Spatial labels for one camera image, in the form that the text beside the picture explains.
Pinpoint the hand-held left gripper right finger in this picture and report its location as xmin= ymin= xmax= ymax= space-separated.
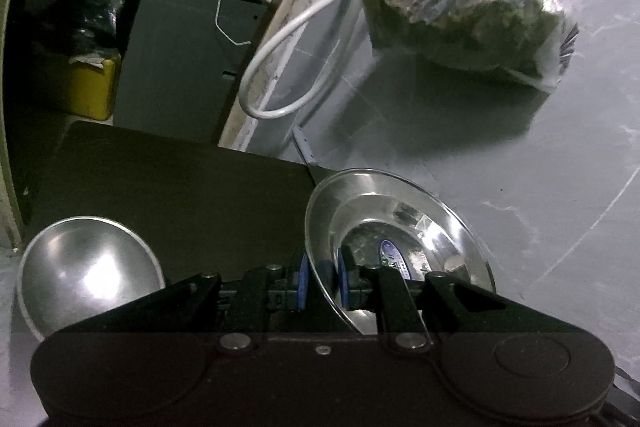
xmin=337 ymin=246 xmax=547 ymax=352

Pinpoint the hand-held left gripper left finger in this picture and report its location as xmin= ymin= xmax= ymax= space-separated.
xmin=80 ymin=251 xmax=309 ymax=353

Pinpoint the steel plate with blue sticker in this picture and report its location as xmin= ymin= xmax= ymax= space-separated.
xmin=305 ymin=168 xmax=497 ymax=337

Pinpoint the plain steel bowl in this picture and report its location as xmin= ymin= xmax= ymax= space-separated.
xmin=16 ymin=216 xmax=166 ymax=342

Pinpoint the grey metal strip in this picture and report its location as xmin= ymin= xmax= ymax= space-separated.
xmin=292 ymin=127 xmax=321 ymax=168

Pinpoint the grey cabinet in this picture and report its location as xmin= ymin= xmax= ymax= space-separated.
xmin=120 ymin=0 xmax=268 ymax=142

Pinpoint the yellow bin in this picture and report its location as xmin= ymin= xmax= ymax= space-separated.
xmin=50 ymin=52 xmax=123 ymax=120

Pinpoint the black plastic bag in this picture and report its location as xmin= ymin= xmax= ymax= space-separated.
xmin=30 ymin=0 xmax=126 ymax=62

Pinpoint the thick white cable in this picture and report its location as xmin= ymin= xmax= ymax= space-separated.
xmin=237 ymin=0 xmax=363 ymax=120

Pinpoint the thin white wire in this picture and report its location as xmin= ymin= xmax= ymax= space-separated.
xmin=215 ymin=0 xmax=251 ymax=48

